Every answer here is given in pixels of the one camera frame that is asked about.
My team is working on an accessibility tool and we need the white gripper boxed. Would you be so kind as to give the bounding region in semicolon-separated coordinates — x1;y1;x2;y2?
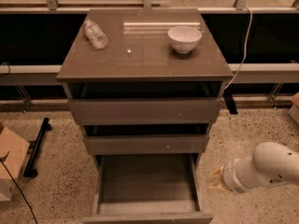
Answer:
208;159;248;194

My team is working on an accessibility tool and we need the grey bottom drawer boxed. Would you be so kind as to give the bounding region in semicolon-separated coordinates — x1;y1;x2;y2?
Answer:
83;154;213;224

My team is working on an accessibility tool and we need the grey drawer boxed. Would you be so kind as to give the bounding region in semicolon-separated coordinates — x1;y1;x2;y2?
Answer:
83;154;213;224
83;134;209;155
68;99;220;125

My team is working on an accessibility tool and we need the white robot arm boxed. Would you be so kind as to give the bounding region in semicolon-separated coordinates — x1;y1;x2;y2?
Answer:
207;142;299;194

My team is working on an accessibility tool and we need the grey top drawer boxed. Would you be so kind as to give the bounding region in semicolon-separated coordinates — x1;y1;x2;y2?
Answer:
68;99;220;125

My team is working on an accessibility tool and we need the grey middle drawer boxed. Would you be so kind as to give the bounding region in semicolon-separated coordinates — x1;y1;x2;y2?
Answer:
83;134;209;155

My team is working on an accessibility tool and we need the grey drawer cabinet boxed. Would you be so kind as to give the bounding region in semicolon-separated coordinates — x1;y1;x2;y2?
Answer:
55;7;235;170

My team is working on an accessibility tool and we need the cardboard box right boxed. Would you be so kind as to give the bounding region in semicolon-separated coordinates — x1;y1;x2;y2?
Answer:
289;92;299;124

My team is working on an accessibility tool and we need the cardboard box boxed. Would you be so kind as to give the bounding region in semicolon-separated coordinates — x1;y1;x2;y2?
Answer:
289;92;299;124
0;124;29;202

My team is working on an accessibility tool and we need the white ceramic bowl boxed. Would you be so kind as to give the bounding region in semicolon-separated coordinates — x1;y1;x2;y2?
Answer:
167;26;202;53

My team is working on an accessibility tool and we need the clear plastic bottle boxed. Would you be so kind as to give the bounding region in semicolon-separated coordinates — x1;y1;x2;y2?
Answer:
83;20;107;49

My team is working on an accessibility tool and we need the cardboard box left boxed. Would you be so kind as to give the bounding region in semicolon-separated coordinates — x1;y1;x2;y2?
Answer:
0;124;29;202

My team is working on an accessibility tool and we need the white cable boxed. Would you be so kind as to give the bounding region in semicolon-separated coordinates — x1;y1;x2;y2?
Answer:
223;7;253;91

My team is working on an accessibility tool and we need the black cable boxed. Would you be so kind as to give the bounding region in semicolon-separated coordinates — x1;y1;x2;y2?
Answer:
0;159;39;224

